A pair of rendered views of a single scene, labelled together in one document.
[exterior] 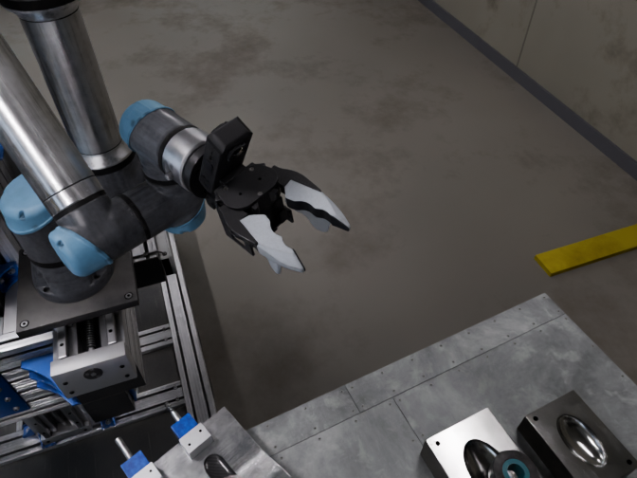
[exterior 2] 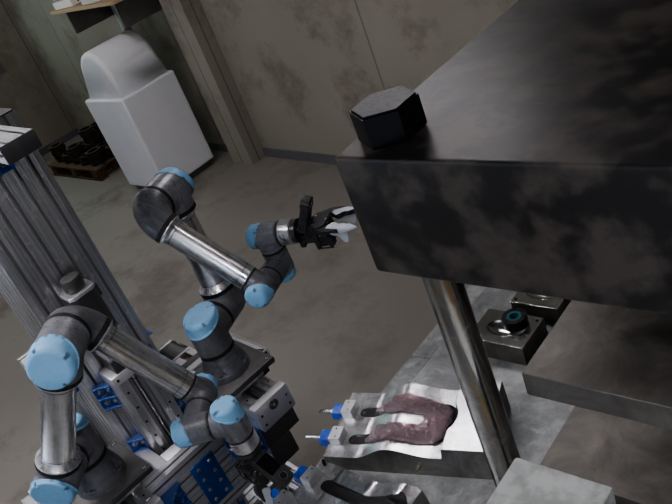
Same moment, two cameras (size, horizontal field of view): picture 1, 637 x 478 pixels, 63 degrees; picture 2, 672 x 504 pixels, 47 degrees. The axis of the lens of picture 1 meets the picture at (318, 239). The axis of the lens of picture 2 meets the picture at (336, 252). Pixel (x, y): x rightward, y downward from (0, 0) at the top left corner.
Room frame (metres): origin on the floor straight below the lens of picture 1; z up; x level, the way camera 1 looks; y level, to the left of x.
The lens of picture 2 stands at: (-1.43, 0.52, 2.42)
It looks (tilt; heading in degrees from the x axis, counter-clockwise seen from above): 29 degrees down; 347
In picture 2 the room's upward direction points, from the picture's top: 22 degrees counter-clockwise
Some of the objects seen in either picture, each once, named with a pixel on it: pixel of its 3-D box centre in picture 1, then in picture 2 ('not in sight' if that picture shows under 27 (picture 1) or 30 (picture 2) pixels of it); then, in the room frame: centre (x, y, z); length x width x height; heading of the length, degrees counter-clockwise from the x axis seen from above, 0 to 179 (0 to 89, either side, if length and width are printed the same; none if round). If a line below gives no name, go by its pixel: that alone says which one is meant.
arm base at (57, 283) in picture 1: (66, 257); (221, 357); (0.67, 0.50, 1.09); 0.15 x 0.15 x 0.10
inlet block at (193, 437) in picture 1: (183, 426); (337, 411); (0.43, 0.27, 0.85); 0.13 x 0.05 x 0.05; 43
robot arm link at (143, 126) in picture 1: (162, 138); (266, 235); (0.58, 0.21, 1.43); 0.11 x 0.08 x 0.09; 46
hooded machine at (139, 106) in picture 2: not in sight; (141, 112); (5.57, 0.01, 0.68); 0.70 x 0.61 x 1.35; 20
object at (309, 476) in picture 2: not in sight; (300, 474); (0.24, 0.46, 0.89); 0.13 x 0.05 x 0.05; 26
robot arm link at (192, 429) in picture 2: not in sight; (196, 424); (0.22, 0.64, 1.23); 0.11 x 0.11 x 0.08; 65
